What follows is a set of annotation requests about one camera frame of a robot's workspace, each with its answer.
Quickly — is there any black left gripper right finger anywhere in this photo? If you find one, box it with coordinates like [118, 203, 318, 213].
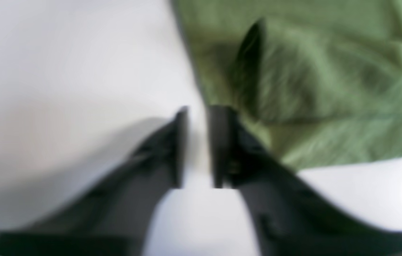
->
[208, 106, 402, 256]

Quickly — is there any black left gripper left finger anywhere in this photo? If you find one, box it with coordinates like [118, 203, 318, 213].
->
[0, 107, 188, 256]

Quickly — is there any olive green T-shirt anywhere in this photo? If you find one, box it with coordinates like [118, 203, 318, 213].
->
[172, 0, 402, 170]

